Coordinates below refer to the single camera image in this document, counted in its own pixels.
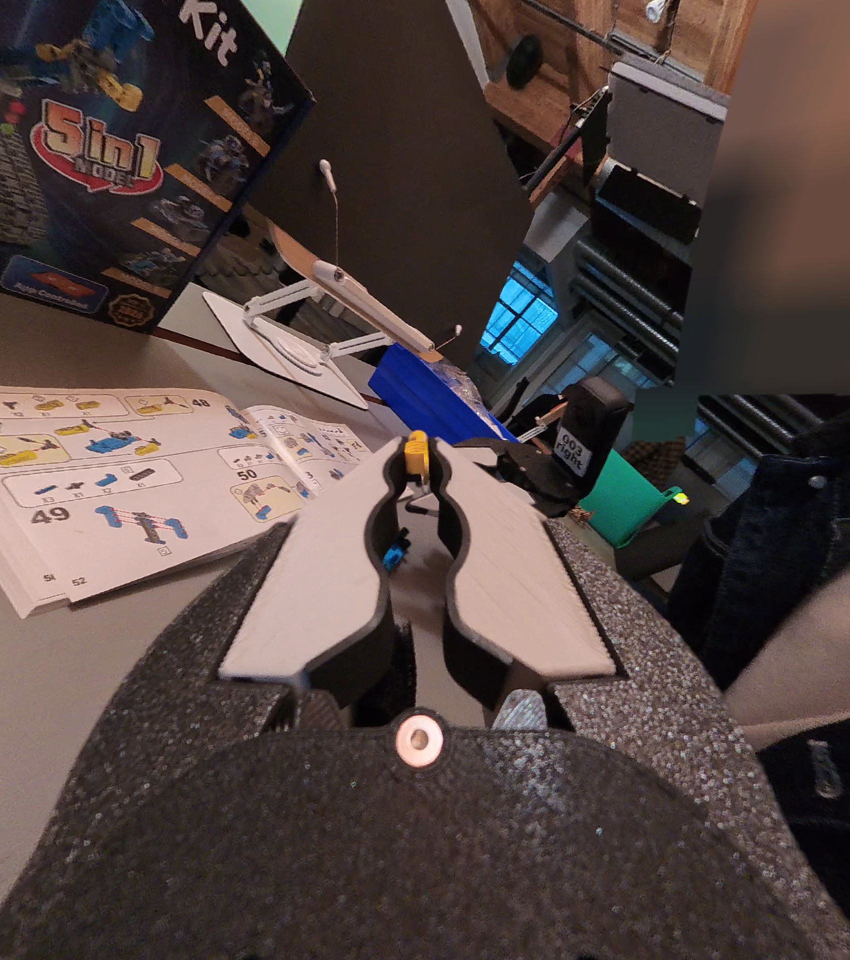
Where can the grey desk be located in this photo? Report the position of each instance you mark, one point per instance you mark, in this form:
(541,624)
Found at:
(4,712)

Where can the open instruction booklet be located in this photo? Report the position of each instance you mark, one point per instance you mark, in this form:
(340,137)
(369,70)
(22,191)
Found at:
(94,480)

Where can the person's white shirt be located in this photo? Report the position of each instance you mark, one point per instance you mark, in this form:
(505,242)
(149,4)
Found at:
(830,660)

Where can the teal plastic case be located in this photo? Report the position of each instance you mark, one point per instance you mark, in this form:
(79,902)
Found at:
(620,495)

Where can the dark hanging ceiling panel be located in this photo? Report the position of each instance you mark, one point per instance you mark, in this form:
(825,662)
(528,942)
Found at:
(657,120)

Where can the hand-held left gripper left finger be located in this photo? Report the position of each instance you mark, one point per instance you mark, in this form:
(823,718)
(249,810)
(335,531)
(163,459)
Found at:
(305,585)

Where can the white folding book stand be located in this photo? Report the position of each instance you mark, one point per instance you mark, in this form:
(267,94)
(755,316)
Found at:
(282,352)

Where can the black divider panel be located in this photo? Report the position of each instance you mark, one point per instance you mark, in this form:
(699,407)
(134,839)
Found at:
(395,150)

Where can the large paned window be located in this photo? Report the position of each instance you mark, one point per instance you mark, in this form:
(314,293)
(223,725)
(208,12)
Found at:
(522,315)

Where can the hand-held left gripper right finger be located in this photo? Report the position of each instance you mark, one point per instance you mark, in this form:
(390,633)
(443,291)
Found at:
(530,585)

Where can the yellow building piece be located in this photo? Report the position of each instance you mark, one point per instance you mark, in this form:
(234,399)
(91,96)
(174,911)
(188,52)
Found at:
(417,454)

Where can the crumpled clear plastic wrappers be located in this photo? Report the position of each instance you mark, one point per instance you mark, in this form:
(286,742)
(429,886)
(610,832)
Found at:
(470,390)

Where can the blue plastic bin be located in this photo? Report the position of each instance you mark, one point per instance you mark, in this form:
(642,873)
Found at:
(417,390)

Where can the toy robot kit box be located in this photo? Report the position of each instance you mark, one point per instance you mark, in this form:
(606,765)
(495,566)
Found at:
(94,150)

